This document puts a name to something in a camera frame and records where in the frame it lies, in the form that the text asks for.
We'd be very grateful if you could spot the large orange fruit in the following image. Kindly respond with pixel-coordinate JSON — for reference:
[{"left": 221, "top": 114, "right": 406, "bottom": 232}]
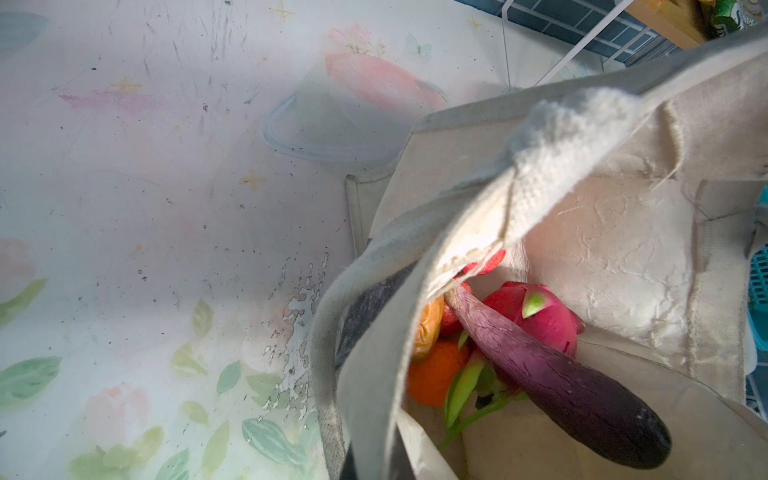
[{"left": 407, "top": 340, "right": 470, "bottom": 407}]

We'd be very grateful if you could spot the pink dragon fruit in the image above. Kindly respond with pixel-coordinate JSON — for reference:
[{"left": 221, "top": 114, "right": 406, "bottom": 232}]
[{"left": 440, "top": 280, "right": 586, "bottom": 451}]

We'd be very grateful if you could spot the beige canvas grocery bag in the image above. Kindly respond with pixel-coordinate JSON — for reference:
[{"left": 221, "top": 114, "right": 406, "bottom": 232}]
[{"left": 310, "top": 25, "right": 767, "bottom": 479}]

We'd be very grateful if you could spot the purple eggplant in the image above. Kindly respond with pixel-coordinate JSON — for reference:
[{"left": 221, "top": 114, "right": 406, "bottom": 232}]
[{"left": 445, "top": 287, "right": 672, "bottom": 470}]

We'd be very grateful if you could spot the red apple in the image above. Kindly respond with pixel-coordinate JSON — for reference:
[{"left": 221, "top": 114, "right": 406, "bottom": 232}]
[{"left": 439, "top": 294, "right": 463, "bottom": 338}]

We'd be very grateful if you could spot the green Fox's candy bag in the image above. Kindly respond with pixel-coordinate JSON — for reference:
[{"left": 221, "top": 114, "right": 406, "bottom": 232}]
[{"left": 699, "top": 0, "right": 767, "bottom": 37}]

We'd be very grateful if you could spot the white wooden shelf rack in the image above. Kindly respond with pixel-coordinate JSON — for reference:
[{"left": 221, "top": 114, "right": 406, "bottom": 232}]
[{"left": 485, "top": 0, "right": 720, "bottom": 82}]

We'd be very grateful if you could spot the teal plastic basket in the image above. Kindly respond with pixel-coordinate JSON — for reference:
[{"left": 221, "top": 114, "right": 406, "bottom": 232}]
[{"left": 746, "top": 185, "right": 768, "bottom": 415}]

